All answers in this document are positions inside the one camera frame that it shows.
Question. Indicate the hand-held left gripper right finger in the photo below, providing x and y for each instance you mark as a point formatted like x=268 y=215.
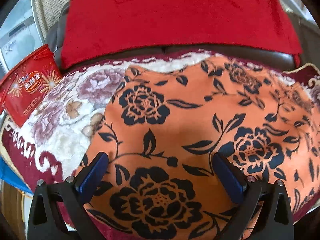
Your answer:
x=227 y=173

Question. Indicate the blue plastic item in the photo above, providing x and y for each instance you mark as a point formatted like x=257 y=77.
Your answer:
x=12 y=175

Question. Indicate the red gift tin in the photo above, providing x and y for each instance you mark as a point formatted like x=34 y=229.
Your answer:
x=27 y=92

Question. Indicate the floral plush blanket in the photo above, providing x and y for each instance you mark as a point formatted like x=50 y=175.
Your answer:
x=57 y=120

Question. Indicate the beige dotted curtain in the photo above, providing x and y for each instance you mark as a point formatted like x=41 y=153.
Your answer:
x=47 y=5

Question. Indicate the red blanket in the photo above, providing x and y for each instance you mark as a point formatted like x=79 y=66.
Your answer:
x=175 y=17

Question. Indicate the white floral standing air conditioner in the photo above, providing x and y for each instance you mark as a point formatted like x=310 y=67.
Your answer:
x=20 y=42

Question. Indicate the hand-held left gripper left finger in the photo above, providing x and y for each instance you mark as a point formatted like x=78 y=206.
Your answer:
x=93 y=173

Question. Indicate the orange floral garment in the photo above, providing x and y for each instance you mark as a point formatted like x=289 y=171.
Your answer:
x=187 y=120

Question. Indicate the brown leather sofa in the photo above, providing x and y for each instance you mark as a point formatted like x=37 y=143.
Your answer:
x=250 y=55

